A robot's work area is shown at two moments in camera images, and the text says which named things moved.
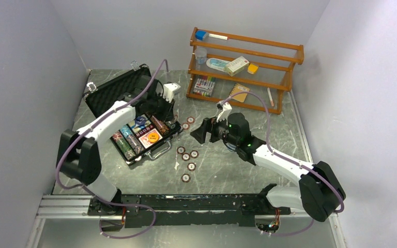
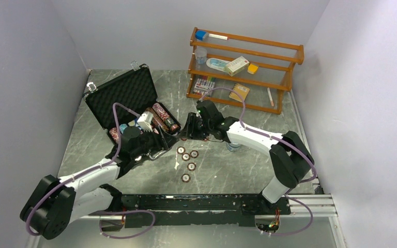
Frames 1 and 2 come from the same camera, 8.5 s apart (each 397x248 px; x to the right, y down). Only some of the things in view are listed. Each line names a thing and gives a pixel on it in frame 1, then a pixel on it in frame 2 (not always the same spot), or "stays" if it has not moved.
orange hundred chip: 191,166 stays
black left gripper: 168,112 -> 160,142
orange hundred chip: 185,177 stays
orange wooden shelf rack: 245,72 stays
